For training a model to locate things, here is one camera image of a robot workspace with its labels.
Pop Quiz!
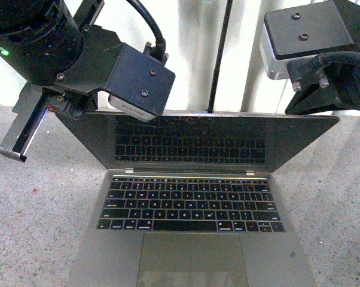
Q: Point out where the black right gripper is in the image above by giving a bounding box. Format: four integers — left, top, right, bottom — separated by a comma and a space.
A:
284, 0, 360, 116

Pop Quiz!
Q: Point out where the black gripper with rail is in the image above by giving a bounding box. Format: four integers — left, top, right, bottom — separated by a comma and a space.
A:
0, 1, 123, 162

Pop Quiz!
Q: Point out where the silver laptop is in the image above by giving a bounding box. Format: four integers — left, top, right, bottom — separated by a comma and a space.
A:
60, 112, 338, 286

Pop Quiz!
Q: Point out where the white curtain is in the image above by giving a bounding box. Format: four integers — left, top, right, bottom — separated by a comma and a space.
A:
0, 1, 287, 114

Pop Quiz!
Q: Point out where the blue desk lamp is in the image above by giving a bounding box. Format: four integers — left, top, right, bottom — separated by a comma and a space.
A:
206, 0, 233, 114

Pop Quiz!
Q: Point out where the black camera cable right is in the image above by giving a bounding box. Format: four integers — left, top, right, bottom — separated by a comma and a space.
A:
310, 51, 360, 70

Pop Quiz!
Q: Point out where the black camera cable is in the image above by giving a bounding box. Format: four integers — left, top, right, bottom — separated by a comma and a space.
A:
310, 51, 360, 70
125, 0, 169, 65

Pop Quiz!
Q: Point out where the black-mounted wrist camera left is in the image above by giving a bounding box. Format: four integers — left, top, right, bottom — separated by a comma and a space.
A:
105, 44, 175, 122

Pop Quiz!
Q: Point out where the black-mounted wrist camera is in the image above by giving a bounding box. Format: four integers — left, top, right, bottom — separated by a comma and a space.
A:
105, 44, 175, 122
260, 1, 353, 80

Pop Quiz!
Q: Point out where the black-mounted wrist camera right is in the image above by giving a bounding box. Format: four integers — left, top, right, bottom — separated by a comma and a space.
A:
260, 1, 353, 80

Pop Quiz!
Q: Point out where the black camera cable left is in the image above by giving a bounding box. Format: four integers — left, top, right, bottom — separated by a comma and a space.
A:
125, 0, 169, 65

